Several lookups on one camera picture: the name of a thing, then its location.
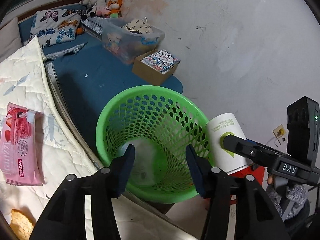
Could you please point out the clear plastic storage bin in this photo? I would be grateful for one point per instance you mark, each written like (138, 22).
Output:
(126, 45)

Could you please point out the pink plush toy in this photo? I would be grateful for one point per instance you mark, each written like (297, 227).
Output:
(103, 12)

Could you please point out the cow plush toy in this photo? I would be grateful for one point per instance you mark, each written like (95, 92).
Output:
(91, 6)

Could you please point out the small orange ball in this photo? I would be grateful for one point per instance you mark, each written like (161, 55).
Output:
(79, 31)

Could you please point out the blue sofa mat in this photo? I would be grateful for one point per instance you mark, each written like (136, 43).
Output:
(88, 80)

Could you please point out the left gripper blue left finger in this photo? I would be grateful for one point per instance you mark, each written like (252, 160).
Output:
(124, 168)

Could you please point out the beige cushion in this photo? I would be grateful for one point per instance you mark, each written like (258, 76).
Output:
(10, 40)

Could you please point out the grey sock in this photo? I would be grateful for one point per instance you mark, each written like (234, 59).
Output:
(70, 51)

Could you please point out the white paper cup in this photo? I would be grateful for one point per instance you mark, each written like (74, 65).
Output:
(224, 132)

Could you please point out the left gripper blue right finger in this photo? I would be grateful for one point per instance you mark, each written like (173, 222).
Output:
(197, 167)

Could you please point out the butterfly pillow right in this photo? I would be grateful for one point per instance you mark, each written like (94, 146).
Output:
(55, 26)

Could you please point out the bread piece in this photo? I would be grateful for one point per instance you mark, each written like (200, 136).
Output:
(21, 225)

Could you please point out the pink wet wipes pack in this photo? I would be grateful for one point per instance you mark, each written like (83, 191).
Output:
(18, 151)

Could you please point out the green plastic mesh basket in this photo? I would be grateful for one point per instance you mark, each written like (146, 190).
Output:
(160, 123)

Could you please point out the orange fox plush toy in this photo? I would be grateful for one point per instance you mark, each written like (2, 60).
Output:
(114, 9)

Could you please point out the cardboard box with books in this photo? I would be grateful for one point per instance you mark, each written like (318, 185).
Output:
(155, 66)

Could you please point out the black camera box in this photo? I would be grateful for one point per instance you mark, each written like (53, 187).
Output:
(303, 128)

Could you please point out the grey knitted sleeve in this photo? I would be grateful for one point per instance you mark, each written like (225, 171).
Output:
(288, 199)

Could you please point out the clear plastic bag packaging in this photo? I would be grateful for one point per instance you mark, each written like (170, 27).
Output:
(143, 171)

